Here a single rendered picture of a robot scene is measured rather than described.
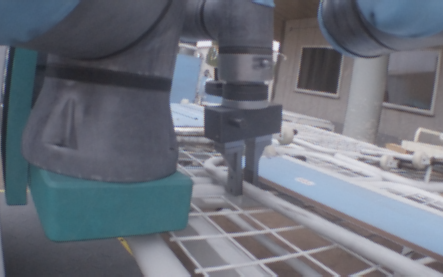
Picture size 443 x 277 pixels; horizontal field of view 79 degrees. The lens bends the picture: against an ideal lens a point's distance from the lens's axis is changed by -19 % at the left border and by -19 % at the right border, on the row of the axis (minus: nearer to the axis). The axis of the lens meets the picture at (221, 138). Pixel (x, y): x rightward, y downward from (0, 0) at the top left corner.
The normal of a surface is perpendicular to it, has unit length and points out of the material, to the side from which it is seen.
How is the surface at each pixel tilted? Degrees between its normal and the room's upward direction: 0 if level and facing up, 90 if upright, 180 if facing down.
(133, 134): 70
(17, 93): 90
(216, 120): 101
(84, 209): 90
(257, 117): 90
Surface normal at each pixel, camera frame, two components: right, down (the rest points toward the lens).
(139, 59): 0.63, 0.22
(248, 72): 0.00, 0.26
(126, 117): 0.61, -0.13
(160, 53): 0.87, 0.22
